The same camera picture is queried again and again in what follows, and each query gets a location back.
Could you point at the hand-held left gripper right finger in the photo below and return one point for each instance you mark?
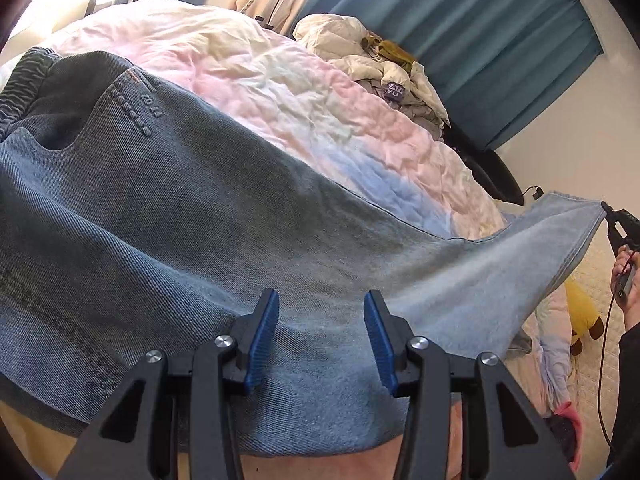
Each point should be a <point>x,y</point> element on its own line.
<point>382,350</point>

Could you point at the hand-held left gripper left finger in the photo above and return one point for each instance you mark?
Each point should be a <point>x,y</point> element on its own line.
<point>262,350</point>

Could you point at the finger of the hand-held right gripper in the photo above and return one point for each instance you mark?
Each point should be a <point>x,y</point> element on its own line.
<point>611,211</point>
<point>616,237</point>

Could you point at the blue denim jeans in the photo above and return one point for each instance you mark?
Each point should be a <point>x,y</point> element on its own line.
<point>200,240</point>

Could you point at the person's right forearm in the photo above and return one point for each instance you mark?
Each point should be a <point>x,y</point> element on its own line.
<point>627,385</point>

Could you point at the pile of crumpled clothes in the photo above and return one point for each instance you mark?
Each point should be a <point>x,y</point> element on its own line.
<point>340,42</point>

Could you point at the person's right hand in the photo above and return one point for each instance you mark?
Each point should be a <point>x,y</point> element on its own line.
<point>635,287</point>

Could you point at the yellow plush toy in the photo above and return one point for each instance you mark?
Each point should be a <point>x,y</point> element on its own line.
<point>582,315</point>

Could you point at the white waffle pillow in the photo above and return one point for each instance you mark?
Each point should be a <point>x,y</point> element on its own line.
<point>595,320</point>

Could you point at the pink cloth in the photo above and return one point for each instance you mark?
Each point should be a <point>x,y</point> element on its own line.
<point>567,430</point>

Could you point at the blue curtain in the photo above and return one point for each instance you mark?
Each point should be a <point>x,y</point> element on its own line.
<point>475,35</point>

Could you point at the grey garment with purple label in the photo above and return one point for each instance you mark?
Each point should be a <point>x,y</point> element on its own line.
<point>400,97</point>

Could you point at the pastel pink duvet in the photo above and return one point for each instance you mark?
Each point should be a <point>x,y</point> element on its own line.
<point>280,90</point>

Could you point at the mustard yellow garment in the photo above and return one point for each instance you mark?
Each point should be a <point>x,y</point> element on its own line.
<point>392,52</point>

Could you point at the beige hanging garment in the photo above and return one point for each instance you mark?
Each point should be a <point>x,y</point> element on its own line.
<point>260,0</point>

